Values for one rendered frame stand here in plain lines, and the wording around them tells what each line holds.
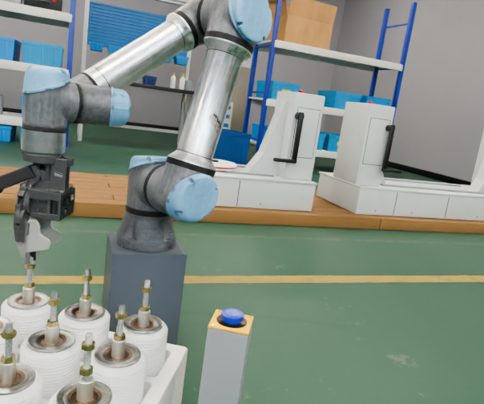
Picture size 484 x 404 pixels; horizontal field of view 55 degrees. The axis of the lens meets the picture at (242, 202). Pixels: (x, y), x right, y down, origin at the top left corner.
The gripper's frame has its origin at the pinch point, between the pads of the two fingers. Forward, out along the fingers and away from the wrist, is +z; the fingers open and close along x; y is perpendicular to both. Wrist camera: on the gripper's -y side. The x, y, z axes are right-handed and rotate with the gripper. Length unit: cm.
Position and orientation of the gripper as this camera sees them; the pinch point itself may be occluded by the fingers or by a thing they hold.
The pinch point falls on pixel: (27, 255)
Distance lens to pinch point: 99.9
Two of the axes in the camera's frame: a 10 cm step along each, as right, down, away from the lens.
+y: 9.9, 1.4, -0.1
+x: 0.3, -2.0, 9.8
